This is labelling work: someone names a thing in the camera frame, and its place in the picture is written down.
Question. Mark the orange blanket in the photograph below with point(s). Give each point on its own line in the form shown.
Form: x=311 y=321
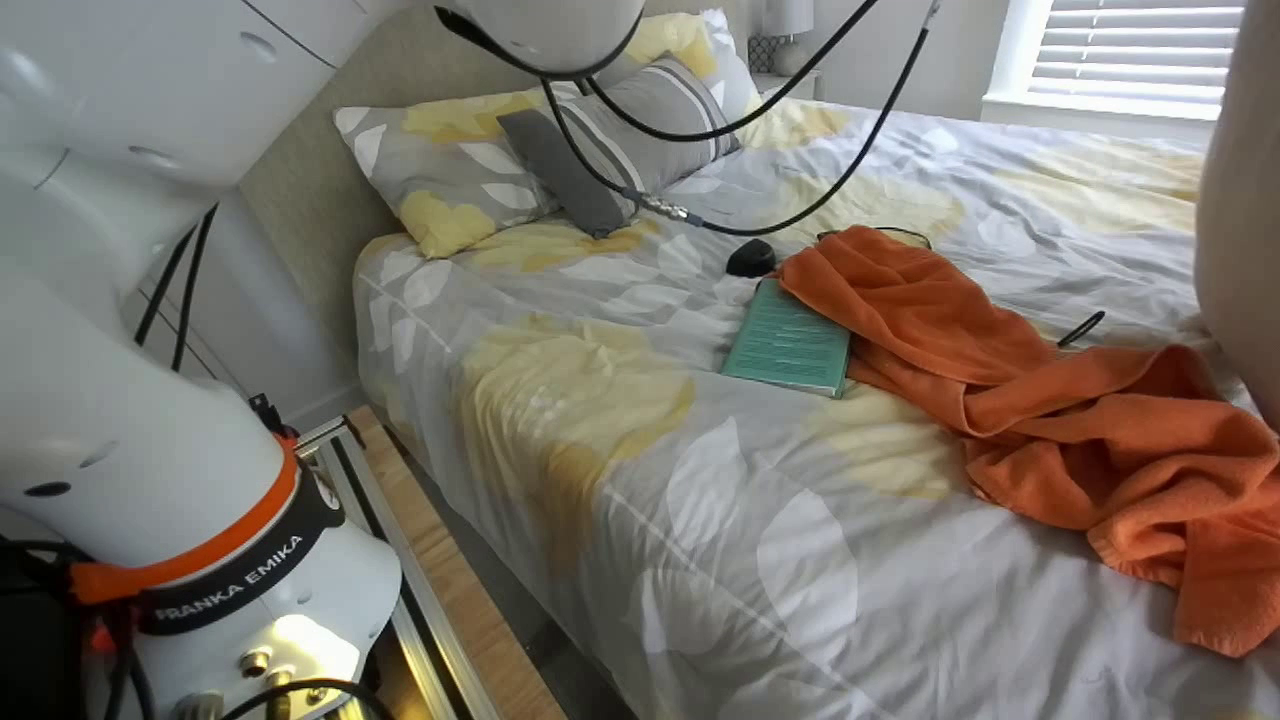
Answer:
x=1067 y=412

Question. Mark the white bedside lamp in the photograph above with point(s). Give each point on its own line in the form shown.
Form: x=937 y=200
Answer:
x=789 y=16

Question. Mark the dark pen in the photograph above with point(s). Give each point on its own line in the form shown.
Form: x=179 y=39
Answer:
x=1080 y=329

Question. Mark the floral grey yellow pillow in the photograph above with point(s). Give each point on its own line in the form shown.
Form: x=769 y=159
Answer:
x=673 y=42
x=424 y=166

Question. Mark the teal book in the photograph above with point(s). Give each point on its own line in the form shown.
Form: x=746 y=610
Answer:
x=785 y=342

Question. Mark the grey striped pillow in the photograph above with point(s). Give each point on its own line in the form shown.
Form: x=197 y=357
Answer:
x=654 y=120

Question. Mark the grey upholstered headboard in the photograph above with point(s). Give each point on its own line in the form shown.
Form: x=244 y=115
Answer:
x=300 y=225

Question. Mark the white window blinds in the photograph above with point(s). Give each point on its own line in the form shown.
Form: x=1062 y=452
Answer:
x=1134 y=52

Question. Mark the small black round object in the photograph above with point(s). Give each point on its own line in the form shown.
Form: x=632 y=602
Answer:
x=748 y=256

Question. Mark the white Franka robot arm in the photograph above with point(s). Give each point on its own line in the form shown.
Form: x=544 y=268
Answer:
x=122 y=442

